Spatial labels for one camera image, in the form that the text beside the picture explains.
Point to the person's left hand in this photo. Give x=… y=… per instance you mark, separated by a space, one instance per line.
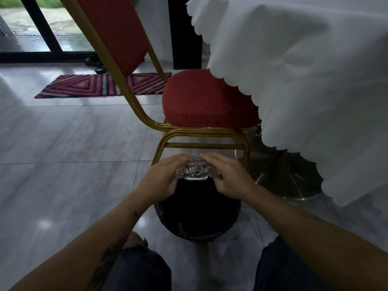
x=157 y=181

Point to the person's right hand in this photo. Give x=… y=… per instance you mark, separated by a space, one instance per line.
x=232 y=178

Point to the person's right thumb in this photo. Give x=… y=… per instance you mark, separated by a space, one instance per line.
x=219 y=183

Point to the person's left thumb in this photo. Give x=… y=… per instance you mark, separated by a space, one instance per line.
x=176 y=186

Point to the clear cut glass ashtray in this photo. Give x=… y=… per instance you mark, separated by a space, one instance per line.
x=195 y=171

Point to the person's right forearm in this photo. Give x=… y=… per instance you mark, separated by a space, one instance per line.
x=315 y=239

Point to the person's left forearm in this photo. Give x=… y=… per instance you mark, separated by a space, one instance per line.
x=91 y=242

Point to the black trash bin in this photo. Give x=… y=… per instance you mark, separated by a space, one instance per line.
x=197 y=209

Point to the silver metal table base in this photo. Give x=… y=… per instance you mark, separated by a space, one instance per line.
x=282 y=175

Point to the person's dark denim shorts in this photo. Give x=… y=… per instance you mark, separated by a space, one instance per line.
x=212 y=266

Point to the red striped patterned rug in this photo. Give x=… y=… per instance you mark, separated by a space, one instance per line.
x=100 y=85

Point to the white scalloped tablecloth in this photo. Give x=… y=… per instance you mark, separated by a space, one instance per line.
x=303 y=81

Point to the dark sandals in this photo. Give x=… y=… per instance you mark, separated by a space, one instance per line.
x=96 y=64

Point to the red banquet chair gold frame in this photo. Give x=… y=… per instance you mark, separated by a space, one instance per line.
x=185 y=99

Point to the black door frame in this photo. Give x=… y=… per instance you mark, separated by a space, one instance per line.
x=39 y=33

